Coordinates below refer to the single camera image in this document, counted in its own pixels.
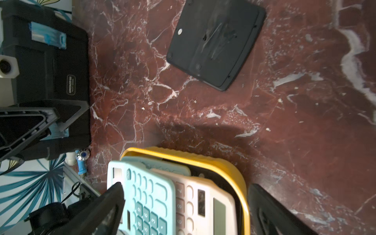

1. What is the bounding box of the small teal calculator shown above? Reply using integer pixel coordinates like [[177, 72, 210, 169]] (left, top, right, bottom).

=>
[[120, 156, 191, 176]]

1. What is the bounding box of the pink calculator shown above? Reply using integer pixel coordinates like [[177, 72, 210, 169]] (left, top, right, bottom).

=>
[[153, 169, 238, 235]]

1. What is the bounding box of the black plastic toolbox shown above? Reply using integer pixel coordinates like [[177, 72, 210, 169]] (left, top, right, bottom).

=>
[[0, 0, 92, 161]]

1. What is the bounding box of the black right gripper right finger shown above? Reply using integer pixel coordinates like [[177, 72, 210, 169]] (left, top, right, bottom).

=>
[[247, 184, 317, 235]]

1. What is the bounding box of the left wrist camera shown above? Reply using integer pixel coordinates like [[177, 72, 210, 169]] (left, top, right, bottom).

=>
[[1, 55, 20, 107]]

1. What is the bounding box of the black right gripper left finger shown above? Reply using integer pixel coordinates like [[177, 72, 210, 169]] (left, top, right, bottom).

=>
[[50, 182, 125, 235]]

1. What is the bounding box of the yellow plastic tray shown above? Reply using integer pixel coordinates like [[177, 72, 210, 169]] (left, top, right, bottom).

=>
[[120, 146, 251, 235]]

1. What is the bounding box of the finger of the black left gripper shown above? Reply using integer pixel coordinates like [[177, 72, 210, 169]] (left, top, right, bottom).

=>
[[17, 99, 90, 132], [1, 107, 59, 162]]

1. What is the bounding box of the white pipe elbow fitting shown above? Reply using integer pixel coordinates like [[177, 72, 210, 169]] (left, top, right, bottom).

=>
[[65, 152, 77, 166]]

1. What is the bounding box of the black upside-down calculator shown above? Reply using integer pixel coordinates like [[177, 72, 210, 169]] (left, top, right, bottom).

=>
[[166, 1, 266, 91]]

